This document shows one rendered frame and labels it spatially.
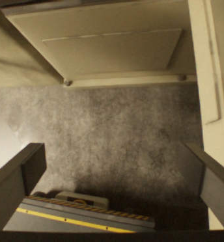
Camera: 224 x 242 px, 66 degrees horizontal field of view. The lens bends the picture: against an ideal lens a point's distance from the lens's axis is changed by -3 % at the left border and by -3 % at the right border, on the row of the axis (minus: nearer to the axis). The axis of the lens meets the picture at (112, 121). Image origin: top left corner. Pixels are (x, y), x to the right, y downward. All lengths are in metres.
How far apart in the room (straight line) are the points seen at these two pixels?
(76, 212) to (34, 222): 0.18
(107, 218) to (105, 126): 0.50
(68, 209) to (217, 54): 0.68
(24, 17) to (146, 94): 0.70
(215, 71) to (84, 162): 0.83
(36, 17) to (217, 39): 0.51
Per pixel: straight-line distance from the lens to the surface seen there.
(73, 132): 1.06
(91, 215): 0.74
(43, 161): 0.17
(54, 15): 0.64
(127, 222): 0.73
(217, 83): 0.37
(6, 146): 1.27
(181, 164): 0.17
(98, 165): 1.03
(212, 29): 0.41
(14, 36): 0.78
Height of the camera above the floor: 1.00
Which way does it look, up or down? 79 degrees down
